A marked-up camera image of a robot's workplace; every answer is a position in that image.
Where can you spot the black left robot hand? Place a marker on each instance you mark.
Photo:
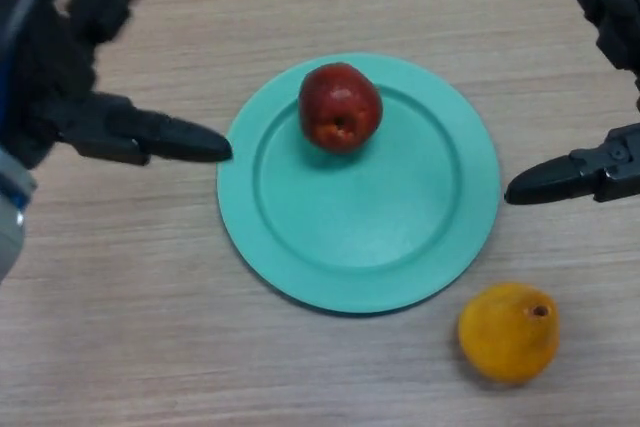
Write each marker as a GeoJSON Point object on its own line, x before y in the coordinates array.
{"type": "Point", "coordinates": [45, 77]}

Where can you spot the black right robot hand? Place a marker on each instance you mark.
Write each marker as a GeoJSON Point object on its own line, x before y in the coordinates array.
{"type": "Point", "coordinates": [615, 27]}

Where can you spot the yellow orange round fruit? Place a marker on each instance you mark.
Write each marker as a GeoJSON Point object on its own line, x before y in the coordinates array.
{"type": "Point", "coordinates": [505, 337]}

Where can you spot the red apple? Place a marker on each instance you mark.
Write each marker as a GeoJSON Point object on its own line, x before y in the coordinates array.
{"type": "Point", "coordinates": [342, 107]}

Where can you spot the green round plate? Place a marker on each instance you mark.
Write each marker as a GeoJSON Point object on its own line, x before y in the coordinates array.
{"type": "Point", "coordinates": [360, 217]}

